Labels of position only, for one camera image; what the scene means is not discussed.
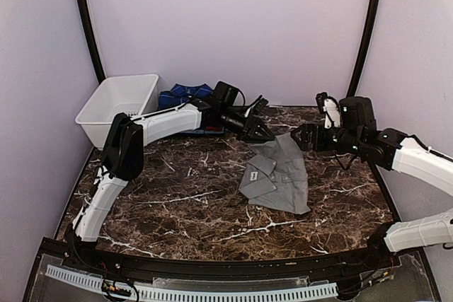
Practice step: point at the left black frame post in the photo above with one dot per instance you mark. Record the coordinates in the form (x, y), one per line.
(91, 40)

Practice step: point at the black front rail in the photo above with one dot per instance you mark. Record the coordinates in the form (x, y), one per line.
(342, 265)

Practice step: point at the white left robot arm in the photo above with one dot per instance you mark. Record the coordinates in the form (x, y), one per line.
(122, 157)

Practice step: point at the black red folded shirt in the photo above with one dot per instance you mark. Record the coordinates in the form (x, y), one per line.
(213, 129)

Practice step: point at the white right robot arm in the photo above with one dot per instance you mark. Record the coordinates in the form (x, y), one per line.
(350, 127)

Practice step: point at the black frame post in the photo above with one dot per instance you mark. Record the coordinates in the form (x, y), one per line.
(91, 40)
(364, 47)

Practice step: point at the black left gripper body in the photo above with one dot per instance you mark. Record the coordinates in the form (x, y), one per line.
(248, 126)

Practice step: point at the light blue folded shirt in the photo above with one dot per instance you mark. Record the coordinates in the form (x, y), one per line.
(199, 132)

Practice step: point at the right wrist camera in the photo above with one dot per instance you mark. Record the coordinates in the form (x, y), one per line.
(329, 106)

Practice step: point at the grey long sleeve shirt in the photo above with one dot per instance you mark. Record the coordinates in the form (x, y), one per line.
(276, 177)

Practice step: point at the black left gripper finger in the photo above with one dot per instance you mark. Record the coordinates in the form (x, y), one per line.
(250, 140)
(263, 133)

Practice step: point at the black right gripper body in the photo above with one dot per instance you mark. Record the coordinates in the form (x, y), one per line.
(321, 143)

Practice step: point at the right black frame post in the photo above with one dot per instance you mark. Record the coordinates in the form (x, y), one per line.
(364, 47)

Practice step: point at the white slotted cable duct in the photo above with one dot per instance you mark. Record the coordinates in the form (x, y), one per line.
(174, 290)

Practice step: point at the white plastic bin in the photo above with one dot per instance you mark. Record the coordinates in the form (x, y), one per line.
(132, 94)

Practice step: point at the blue plaid folded shirt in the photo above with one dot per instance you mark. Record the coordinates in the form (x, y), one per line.
(180, 94)

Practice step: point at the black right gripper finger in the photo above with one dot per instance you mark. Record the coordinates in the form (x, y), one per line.
(297, 132)
(302, 144)

